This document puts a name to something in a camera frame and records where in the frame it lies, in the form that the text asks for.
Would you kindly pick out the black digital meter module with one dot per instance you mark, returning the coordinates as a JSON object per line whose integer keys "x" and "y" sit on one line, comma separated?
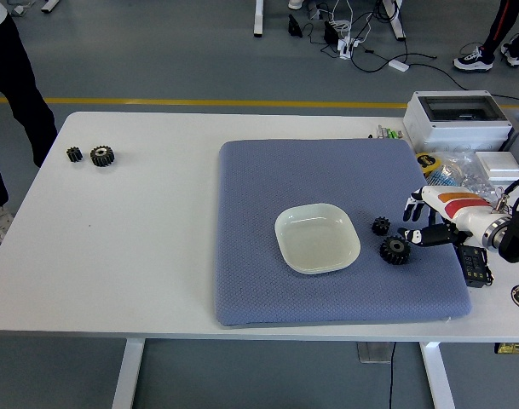
{"x": 474, "y": 264}

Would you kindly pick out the white power adapter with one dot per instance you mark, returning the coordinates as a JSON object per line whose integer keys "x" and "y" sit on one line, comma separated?
{"x": 398, "y": 65}

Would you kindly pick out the green terminal connectors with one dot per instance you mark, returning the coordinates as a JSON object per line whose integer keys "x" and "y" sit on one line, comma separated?
{"x": 389, "y": 133}

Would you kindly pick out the clear bag of parts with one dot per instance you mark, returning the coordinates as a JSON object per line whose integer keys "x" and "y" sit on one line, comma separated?
{"x": 459, "y": 168}

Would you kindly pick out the white switch panel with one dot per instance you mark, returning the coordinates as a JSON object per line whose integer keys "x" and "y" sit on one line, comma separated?
{"x": 499, "y": 164}

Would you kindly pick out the grey floor item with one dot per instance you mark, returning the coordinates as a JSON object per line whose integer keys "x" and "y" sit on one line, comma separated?
{"x": 20, "y": 10}

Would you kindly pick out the large black gear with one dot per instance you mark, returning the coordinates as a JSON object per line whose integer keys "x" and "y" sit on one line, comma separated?
{"x": 394, "y": 253}
{"x": 102, "y": 158}

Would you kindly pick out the grey electrical enclosure box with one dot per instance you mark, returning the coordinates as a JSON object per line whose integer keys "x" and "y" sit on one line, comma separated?
{"x": 455, "y": 132}

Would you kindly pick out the person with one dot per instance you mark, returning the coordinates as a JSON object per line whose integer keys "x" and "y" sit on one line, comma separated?
{"x": 497, "y": 25}
{"x": 12, "y": 64}

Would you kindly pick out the blue-grey quilted mat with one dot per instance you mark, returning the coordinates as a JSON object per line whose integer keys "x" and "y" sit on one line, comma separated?
{"x": 263, "y": 213}

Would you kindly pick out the white background table leg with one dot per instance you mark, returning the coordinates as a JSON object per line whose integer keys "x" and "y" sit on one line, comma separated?
{"x": 394, "y": 19}
{"x": 259, "y": 17}

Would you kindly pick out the yellow and black board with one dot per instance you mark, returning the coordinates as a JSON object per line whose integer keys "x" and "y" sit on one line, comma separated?
{"x": 512, "y": 348}

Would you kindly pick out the black charger block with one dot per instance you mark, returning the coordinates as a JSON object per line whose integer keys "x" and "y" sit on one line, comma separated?
{"x": 330, "y": 32}

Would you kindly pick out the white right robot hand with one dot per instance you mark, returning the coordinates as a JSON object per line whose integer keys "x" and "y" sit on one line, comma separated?
{"x": 455, "y": 206}

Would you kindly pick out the white square dish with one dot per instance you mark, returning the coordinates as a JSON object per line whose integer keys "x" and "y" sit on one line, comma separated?
{"x": 314, "y": 238}

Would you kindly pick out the white background table foot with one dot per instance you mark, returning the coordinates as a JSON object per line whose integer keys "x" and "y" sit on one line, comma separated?
{"x": 50, "y": 5}

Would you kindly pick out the black stand on floor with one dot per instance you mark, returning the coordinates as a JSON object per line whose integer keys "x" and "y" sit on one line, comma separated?
{"x": 294, "y": 25}

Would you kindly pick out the white power strip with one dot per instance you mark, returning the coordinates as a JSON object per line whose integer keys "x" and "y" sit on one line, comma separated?
{"x": 347, "y": 47}

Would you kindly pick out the small black gear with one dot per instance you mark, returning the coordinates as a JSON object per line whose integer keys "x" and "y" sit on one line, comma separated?
{"x": 381, "y": 225}
{"x": 74, "y": 154}

